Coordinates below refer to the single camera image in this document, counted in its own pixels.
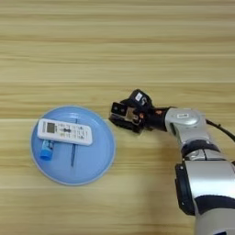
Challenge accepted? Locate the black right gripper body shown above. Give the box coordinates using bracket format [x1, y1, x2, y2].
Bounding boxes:
[127, 106, 170, 132]

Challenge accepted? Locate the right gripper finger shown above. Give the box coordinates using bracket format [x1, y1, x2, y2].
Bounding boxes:
[119, 96, 136, 108]
[108, 117, 142, 134]

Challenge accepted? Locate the white remote control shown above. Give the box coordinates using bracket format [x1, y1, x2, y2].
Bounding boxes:
[36, 117, 94, 147]

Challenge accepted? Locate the small black box white label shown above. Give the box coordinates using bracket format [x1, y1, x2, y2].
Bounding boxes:
[128, 88, 154, 108]

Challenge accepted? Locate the round blue plate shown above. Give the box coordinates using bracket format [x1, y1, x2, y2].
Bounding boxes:
[29, 105, 118, 186]

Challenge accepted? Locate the blue glue stick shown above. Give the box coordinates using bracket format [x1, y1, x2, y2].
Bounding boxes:
[39, 139, 56, 162]

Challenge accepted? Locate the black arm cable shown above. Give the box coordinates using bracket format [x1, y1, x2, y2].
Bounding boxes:
[205, 118, 235, 142]

